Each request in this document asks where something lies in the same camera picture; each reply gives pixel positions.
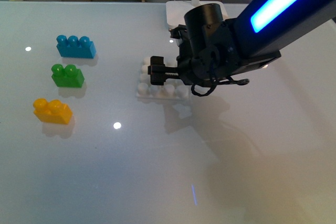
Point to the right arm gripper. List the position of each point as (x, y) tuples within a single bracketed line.
[(201, 61)]

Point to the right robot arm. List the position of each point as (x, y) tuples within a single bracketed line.
[(263, 28)]

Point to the green two-stud block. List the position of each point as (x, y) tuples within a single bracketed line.
[(67, 77)]

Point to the white desk lamp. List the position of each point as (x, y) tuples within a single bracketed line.
[(177, 12)]

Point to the blue three-stud block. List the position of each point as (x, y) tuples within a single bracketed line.
[(74, 47)]

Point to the yellow two-stud block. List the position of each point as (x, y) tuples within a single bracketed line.
[(52, 112)]

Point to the white studded base plate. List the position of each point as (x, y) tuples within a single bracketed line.
[(172, 89)]

